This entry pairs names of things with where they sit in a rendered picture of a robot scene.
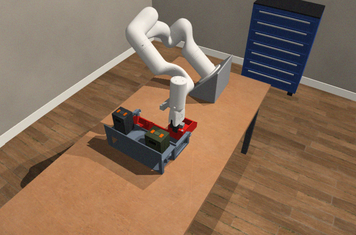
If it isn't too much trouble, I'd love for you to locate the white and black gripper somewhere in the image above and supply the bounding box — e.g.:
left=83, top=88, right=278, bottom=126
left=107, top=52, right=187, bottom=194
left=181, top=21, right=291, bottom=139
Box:
left=169, top=108, right=185, bottom=133

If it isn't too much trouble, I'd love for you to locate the red bin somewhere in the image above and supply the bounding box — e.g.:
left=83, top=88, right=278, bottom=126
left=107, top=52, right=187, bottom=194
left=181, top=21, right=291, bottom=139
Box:
left=144, top=123, right=168, bottom=132
left=168, top=118, right=197, bottom=140
left=133, top=116, right=152, bottom=128

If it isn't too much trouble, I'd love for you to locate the dark grey case with orange latches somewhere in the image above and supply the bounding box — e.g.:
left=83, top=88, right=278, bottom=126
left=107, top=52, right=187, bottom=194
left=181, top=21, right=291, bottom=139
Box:
left=112, top=107, right=134, bottom=135

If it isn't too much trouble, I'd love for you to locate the olive green tool case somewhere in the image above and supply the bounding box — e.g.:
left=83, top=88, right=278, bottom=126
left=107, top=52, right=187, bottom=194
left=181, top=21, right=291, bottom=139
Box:
left=145, top=126, right=170, bottom=154

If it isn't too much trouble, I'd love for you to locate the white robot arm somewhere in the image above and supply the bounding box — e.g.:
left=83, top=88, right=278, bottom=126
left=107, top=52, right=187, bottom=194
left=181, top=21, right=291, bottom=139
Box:
left=125, top=7, right=220, bottom=111

